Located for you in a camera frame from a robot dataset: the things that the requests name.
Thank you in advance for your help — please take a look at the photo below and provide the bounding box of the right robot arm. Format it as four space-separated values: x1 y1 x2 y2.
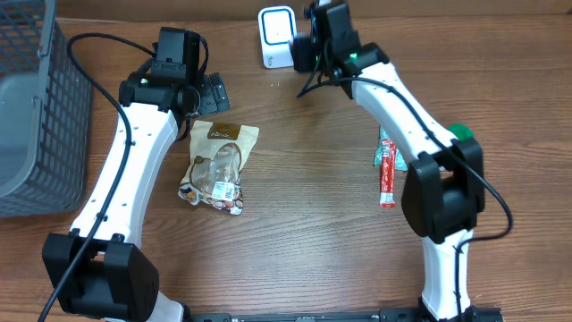
290 1 485 321

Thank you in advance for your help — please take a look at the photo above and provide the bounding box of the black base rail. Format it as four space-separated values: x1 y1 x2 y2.
187 307 504 322

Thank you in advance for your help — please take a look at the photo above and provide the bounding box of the green lid jar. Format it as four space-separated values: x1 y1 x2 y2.
447 123 475 140

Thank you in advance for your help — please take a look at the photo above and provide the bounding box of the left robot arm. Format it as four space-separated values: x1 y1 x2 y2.
42 27 230 321

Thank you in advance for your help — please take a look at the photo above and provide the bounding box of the brown Pantree snack pouch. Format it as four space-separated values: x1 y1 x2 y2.
178 120 259 216

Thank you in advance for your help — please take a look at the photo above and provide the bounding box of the grey plastic mesh basket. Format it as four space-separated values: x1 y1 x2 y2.
1 0 93 217

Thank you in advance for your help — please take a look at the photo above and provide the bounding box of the red snack bar wrapper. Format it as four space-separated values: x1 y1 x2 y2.
379 139 397 208

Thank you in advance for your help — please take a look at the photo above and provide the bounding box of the white barcode scanner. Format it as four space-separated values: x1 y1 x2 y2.
257 5 297 69

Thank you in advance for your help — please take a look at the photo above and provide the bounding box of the light green packet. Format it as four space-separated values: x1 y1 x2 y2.
374 127 408 172

